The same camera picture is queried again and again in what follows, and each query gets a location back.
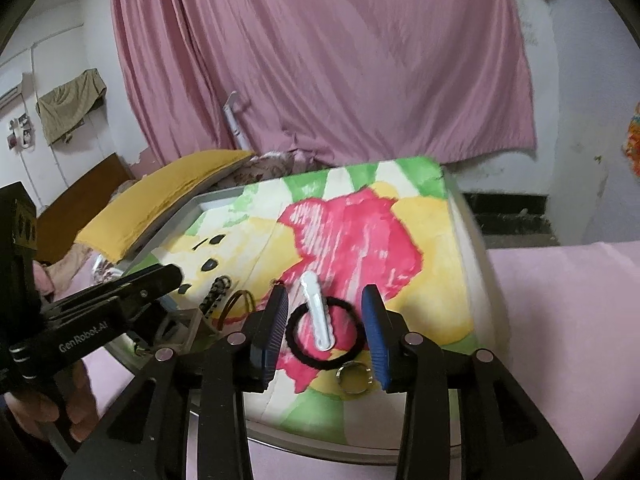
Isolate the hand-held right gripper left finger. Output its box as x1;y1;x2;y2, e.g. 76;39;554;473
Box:
75;284;291;480

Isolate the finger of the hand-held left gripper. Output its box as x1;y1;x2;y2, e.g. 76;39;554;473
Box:
37;263;184;318
112;295;173;343

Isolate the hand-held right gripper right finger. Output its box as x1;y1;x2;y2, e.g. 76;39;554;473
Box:
360;284;585;480

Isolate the black hair tie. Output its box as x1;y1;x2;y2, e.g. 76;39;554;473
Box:
285;297;366;367

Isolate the black and white hair clip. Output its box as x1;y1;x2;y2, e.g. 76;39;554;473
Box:
199;275;234;319

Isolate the person's left hand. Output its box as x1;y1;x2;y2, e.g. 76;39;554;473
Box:
4;360;99;444

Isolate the wooden headboard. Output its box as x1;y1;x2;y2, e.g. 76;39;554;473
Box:
35;154;137;265

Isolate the colourful printed folding table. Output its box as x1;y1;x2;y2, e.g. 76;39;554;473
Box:
102;156;512;462

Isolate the yellow cushion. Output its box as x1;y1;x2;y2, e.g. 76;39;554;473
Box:
75;149;256;264

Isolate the olive hanging cloth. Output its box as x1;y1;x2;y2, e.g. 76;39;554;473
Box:
36;69;108;147

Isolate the white plastic pipe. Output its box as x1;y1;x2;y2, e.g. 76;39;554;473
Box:
221;91;252;152

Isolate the pink curtain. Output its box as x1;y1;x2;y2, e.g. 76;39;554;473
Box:
110;0;537;170

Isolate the brown hair tie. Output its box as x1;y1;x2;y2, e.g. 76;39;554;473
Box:
220;289;256;324

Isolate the silver ring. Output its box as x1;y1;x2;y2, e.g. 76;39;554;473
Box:
336;362;374;394

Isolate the wall socket with charger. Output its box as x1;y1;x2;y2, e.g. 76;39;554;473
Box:
7;116;36;151

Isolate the orange wall ornament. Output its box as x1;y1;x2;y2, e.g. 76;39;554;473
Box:
622;102;640;179

